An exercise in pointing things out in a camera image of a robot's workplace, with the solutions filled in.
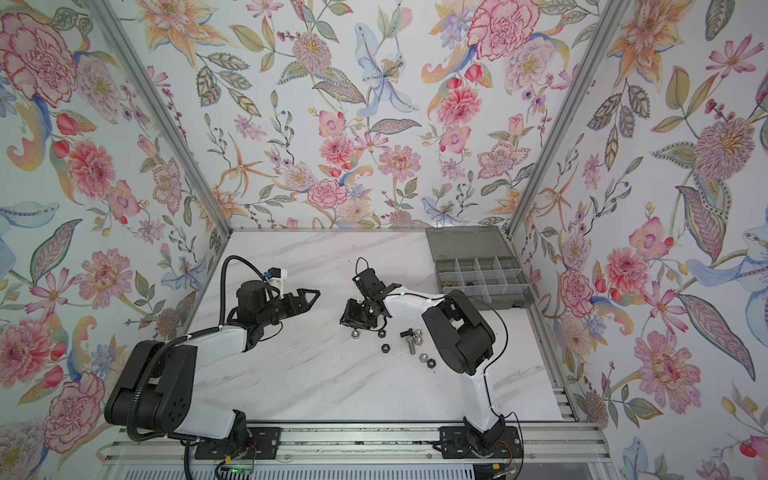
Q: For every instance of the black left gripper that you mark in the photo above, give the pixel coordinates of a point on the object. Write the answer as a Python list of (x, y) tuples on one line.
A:
[(301, 305)]

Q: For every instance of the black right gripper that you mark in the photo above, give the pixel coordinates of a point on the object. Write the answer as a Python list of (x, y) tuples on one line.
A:
[(352, 318)]

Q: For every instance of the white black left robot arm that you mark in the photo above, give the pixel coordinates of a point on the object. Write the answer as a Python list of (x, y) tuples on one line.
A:
[(155, 396)]

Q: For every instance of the grey plastic organizer box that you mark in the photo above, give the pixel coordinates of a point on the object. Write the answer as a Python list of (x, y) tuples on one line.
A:
[(478, 261)]

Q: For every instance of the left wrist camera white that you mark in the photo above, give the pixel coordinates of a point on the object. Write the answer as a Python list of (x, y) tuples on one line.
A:
[(276, 277)]

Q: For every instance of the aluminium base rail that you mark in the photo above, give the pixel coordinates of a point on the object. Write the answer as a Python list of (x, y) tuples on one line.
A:
[(376, 442)]

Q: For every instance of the aluminium corner post left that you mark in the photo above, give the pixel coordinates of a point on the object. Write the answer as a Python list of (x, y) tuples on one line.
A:
[(136, 72)]

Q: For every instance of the aluminium corner post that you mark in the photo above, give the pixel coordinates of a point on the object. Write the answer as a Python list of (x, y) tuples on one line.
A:
[(606, 27), (136, 72)]

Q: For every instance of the aluminium corner post right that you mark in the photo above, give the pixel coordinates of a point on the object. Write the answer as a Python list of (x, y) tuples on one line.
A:
[(606, 27)]

